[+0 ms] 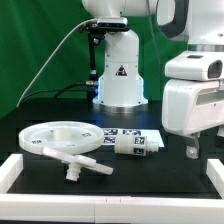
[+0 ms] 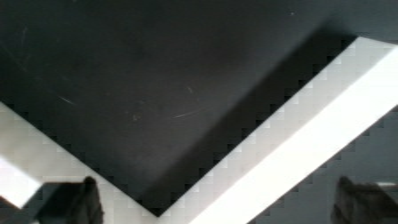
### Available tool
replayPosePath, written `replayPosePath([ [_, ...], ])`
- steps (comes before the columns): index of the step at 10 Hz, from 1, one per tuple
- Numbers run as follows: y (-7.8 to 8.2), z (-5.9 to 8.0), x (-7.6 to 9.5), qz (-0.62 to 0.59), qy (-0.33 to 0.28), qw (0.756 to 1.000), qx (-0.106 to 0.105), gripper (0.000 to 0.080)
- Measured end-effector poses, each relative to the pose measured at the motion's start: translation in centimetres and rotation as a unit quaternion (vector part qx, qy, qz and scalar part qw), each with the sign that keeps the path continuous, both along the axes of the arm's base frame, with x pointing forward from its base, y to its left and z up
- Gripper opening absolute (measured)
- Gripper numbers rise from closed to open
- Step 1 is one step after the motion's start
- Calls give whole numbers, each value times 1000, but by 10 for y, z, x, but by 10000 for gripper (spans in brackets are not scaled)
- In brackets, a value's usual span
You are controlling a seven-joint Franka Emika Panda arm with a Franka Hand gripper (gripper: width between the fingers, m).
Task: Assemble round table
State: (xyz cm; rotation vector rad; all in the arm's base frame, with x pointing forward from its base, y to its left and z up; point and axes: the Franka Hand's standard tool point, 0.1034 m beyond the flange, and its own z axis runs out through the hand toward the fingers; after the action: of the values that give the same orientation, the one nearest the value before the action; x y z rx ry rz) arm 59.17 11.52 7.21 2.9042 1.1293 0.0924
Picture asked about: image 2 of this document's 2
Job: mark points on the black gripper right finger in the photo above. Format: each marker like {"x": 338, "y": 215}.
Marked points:
{"x": 365, "y": 203}

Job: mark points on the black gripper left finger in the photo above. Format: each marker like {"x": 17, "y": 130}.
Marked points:
{"x": 63, "y": 204}

